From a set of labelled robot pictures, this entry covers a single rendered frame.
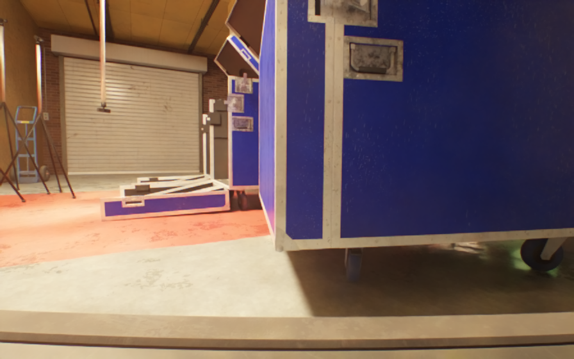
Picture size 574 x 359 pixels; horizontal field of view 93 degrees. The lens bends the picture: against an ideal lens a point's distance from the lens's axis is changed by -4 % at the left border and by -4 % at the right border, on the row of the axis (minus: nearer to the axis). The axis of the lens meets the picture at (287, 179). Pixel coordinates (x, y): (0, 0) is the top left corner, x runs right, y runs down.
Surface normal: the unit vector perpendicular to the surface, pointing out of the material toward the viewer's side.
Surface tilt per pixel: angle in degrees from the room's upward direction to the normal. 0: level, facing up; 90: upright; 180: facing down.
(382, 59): 90
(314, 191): 90
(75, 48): 90
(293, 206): 90
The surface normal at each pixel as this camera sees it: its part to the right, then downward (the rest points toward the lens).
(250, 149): 0.40, 0.07
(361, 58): 0.14, 0.07
